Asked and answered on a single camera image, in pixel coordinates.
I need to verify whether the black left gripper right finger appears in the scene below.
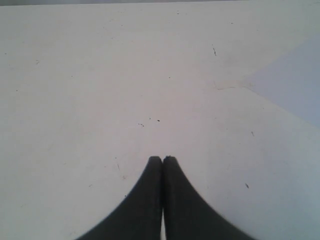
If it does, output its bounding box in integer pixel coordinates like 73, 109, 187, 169
162, 156, 252, 240

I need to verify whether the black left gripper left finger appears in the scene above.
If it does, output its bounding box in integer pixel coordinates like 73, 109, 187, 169
79, 156, 163, 240

